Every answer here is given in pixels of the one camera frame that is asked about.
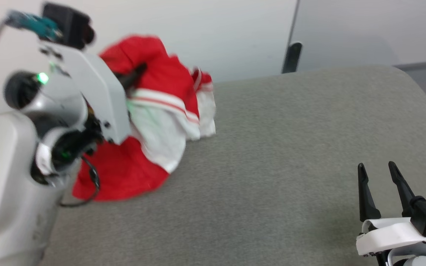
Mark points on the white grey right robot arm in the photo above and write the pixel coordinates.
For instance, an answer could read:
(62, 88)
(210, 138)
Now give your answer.
(416, 259)

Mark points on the grey fabric sofa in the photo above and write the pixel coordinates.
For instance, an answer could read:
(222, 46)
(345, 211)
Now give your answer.
(272, 166)

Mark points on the black oblong bar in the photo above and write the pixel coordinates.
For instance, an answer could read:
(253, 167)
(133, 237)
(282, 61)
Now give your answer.
(291, 57)

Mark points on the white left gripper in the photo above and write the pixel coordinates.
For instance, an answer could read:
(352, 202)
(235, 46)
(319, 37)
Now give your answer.
(98, 92)

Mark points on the red and white garment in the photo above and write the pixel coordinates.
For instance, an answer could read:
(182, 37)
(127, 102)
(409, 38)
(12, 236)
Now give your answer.
(161, 74)

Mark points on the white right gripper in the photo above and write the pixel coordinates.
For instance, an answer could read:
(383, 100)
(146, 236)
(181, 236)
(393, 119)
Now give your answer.
(386, 234)

